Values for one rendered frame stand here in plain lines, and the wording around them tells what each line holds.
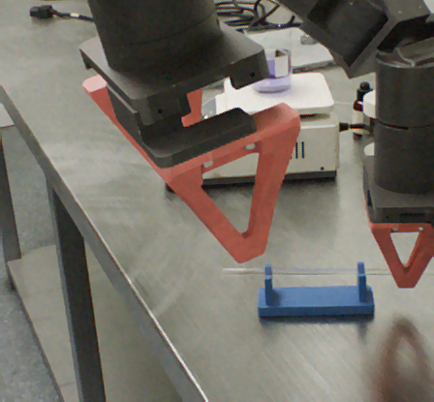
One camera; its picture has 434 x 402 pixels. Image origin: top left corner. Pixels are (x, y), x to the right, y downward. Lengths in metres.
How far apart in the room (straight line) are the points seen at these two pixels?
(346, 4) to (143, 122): 0.36
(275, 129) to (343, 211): 0.59
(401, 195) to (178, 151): 0.38
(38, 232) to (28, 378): 0.70
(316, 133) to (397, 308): 0.28
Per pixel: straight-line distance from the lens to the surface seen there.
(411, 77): 0.72
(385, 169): 0.75
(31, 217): 2.81
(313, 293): 0.83
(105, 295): 2.19
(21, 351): 2.20
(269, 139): 0.41
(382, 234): 0.77
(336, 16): 0.76
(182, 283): 0.87
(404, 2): 0.74
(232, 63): 0.41
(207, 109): 1.12
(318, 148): 1.04
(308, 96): 1.06
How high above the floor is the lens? 1.19
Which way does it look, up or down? 24 degrees down
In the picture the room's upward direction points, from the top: 4 degrees counter-clockwise
